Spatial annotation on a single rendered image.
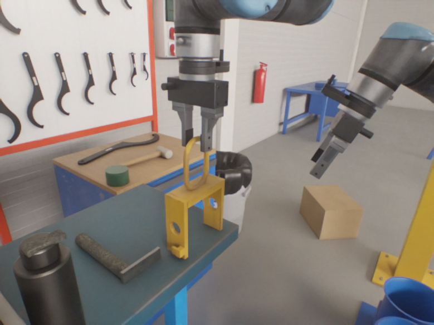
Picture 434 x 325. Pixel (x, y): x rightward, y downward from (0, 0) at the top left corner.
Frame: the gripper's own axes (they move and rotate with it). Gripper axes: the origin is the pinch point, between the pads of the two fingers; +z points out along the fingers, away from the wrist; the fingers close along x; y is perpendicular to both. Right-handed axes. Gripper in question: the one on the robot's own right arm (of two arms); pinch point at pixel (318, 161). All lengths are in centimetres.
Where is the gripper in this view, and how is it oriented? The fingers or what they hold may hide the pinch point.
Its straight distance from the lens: 74.7
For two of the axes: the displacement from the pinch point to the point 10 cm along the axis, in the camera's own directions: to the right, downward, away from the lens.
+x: 3.3, -2.4, 9.1
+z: -4.4, 8.1, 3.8
